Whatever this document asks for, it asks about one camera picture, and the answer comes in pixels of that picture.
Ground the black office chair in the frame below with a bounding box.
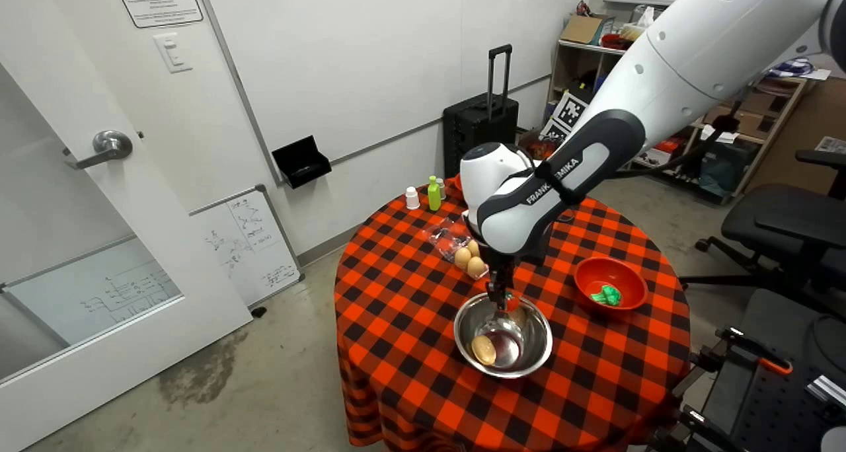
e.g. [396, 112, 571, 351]
[679, 149, 846, 295]

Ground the clear plastic egg carton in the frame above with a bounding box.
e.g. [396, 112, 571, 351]
[427, 215, 491, 282]

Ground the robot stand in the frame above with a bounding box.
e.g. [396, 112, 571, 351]
[651, 287, 846, 452]

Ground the small whiteboard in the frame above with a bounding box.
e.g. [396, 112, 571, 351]
[188, 184, 306, 309]

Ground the white light switch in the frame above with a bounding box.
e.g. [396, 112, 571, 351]
[153, 32, 194, 75]

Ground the black clamp with orange handle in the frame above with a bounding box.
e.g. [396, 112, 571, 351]
[712, 326, 794, 377]

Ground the cardboard box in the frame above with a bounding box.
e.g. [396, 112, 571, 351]
[560, 13, 616, 46]

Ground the white wall sign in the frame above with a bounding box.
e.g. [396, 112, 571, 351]
[113, 0, 204, 29]

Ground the silver door handle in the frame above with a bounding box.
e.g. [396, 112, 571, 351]
[63, 130, 134, 170]

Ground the white door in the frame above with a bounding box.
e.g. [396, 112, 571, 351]
[0, 0, 254, 452]

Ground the steel bowl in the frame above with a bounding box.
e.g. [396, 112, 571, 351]
[453, 292, 554, 379]

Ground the black white marker board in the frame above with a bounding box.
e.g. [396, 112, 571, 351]
[538, 90, 594, 143]

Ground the wooden shelf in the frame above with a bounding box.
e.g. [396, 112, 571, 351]
[545, 38, 808, 206]

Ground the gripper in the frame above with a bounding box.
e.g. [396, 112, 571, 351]
[484, 243, 521, 309]

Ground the red plastic bowl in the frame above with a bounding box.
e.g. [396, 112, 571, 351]
[573, 256, 649, 312]

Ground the red black checked tablecloth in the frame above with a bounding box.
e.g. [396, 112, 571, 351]
[333, 176, 693, 452]

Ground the black wall tray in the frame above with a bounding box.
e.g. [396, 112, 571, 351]
[271, 135, 333, 190]

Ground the black suitcase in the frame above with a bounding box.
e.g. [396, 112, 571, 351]
[442, 44, 521, 180]

